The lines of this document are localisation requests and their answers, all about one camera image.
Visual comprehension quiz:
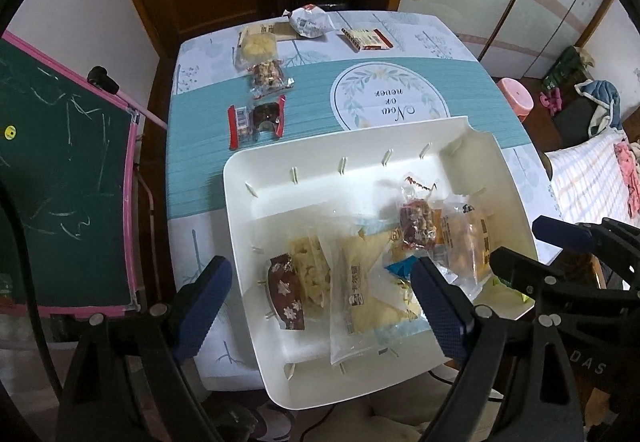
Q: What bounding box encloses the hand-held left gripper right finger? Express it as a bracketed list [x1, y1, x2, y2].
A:
[410, 256, 586, 442]

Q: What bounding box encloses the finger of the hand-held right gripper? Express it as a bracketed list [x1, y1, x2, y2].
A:
[489, 246, 626, 318]
[531, 216, 640, 290]

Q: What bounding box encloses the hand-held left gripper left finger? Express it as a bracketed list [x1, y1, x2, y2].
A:
[56, 255, 233, 442]

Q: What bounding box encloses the blue snack packet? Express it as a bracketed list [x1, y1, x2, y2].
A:
[384, 257, 458, 285]

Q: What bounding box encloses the orange cake packet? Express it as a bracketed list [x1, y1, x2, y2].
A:
[430, 195, 496, 283]

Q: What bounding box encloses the large clear yellow snack bag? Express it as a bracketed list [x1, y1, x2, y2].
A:
[320, 217, 436, 365]

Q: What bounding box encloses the brown star print packet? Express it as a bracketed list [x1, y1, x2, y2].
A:
[265, 255, 307, 330]

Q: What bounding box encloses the dark red nut packet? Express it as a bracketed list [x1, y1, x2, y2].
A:
[397, 175, 441, 253]

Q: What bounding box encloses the pale chips packet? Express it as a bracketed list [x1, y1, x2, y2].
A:
[292, 232, 333, 308]

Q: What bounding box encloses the white plastic tray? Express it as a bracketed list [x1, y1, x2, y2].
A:
[222, 115, 541, 410]

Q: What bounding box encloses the checked bed sheet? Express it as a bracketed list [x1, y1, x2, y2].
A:
[545, 127, 640, 268]

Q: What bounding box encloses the pink cloth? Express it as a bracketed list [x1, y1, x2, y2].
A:
[614, 142, 640, 218]

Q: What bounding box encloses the pink toy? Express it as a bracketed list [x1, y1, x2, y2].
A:
[539, 90, 563, 115]

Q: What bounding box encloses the blue white garment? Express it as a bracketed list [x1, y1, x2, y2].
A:
[575, 80, 623, 138]

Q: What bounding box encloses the pink plastic stool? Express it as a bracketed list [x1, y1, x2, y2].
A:
[497, 78, 535, 123]

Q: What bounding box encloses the printed teal tablecloth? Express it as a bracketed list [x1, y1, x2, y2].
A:
[165, 11, 566, 378]

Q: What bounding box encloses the green bag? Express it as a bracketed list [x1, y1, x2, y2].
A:
[542, 46, 596, 90]

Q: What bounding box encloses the pink framed green chalkboard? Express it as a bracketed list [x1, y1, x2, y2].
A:
[0, 32, 168, 320]

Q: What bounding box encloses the red ended dark packet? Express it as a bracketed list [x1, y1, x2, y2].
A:
[227, 95, 287, 152]

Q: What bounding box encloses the clear mixed nut packet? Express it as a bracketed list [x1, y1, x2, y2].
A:
[247, 60, 296, 98]

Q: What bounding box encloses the pale yellow snack packet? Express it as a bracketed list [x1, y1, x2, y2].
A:
[236, 30, 278, 68]

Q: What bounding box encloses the red and white flat box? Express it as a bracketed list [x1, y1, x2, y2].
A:
[341, 27, 394, 50]

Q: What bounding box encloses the kraft brown snack packet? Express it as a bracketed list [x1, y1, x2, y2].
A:
[245, 22, 301, 42]

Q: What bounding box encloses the white orange snack packet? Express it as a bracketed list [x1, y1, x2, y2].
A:
[284, 5, 337, 39]

